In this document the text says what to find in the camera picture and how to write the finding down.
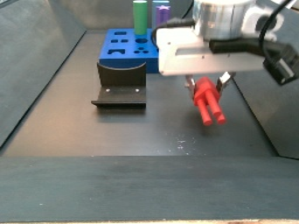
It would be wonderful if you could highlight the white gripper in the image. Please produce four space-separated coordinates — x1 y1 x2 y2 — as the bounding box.
157 28 263 99

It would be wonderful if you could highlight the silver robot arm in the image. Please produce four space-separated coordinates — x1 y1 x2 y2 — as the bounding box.
154 0 285 93

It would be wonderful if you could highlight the black curved fixture cradle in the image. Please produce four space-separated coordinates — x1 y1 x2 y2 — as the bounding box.
91 64 146 109

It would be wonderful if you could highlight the blue block with shaped holes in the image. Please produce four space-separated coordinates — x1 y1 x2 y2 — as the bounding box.
98 28 159 74

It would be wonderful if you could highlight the purple star peg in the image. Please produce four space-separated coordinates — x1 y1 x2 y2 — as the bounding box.
155 5 171 25

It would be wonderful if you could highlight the green cylinder peg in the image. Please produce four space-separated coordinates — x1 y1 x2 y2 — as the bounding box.
134 0 147 35

